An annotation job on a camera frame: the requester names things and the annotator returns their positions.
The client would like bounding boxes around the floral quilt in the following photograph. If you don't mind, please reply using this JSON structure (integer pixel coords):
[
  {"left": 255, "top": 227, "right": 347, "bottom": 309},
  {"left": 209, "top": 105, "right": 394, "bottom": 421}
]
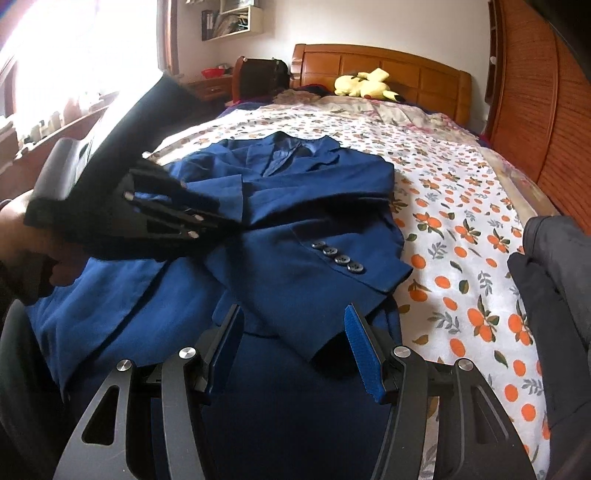
[{"left": 272, "top": 88, "right": 561, "bottom": 217}]

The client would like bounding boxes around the blue suit jacket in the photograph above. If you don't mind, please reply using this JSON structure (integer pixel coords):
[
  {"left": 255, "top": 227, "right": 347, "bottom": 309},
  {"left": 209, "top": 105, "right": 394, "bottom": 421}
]
[{"left": 25, "top": 131, "right": 414, "bottom": 480}]

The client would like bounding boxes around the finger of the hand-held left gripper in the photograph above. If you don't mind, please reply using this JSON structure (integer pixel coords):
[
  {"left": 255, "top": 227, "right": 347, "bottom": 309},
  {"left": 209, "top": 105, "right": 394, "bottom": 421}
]
[
  {"left": 129, "top": 158, "right": 191, "bottom": 197},
  {"left": 119, "top": 189, "right": 223, "bottom": 244}
]

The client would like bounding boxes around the wall shelf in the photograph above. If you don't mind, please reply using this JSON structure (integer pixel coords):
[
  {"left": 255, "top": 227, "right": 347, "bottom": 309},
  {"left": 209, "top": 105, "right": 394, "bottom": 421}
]
[{"left": 201, "top": 0, "right": 264, "bottom": 42}]

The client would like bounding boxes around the window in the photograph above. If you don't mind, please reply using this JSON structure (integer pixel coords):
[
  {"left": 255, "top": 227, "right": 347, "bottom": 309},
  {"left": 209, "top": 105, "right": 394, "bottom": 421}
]
[{"left": 0, "top": 0, "right": 181, "bottom": 121}]

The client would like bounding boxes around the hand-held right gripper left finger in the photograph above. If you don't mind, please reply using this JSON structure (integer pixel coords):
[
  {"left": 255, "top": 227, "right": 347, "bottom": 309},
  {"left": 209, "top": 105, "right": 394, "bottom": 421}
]
[{"left": 53, "top": 304, "right": 245, "bottom": 480}]

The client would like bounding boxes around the orange print bed sheet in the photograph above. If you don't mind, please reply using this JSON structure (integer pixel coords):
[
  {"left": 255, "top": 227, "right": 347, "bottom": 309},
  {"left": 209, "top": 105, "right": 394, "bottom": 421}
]
[{"left": 152, "top": 99, "right": 555, "bottom": 480}]

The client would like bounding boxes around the person's left hand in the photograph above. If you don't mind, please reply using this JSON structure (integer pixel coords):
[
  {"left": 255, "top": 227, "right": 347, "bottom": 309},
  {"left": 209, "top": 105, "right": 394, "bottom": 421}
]
[{"left": 0, "top": 195, "right": 88, "bottom": 289}]

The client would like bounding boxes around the yellow plush toy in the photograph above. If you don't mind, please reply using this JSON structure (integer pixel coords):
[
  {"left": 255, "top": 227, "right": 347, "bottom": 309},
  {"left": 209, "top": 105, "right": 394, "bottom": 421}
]
[{"left": 333, "top": 68, "right": 402, "bottom": 102}]

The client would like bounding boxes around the black bag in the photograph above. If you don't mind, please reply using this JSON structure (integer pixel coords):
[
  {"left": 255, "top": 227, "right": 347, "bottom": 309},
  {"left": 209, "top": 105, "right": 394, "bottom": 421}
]
[{"left": 233, "top": 55, "right": 291, "bottom": 104}]

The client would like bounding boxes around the black folded garment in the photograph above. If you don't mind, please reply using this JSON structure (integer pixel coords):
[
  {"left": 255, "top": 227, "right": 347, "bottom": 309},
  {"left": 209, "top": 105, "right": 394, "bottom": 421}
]
[{"left": 507, "top": 253, "right": 591, "bottom": 430}]

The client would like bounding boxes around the wooden headboard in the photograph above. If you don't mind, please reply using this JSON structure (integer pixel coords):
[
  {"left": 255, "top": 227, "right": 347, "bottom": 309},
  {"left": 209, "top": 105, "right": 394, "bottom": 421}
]
[{"left": 292, "top": 44, "right": 472, "bottom": 127}]

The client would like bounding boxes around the wooden slatted wardrobe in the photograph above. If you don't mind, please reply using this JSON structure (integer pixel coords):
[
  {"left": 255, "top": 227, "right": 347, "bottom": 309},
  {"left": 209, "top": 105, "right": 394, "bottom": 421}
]
[{"left": 485, "top": 0, "right": 591, "bottom": 236}]

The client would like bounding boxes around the grey folded garment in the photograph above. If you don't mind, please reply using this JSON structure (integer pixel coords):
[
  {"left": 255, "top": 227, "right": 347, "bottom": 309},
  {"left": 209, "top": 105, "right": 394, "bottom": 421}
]
[{"left": 524, "top": 215, "right": 591, "bottom": 354}]

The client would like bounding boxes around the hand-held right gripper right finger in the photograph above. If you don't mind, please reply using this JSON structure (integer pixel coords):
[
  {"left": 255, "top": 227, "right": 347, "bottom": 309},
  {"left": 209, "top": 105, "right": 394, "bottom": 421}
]
[{"left": 344, "top": 302, "right": 539, "bottom": 480}]

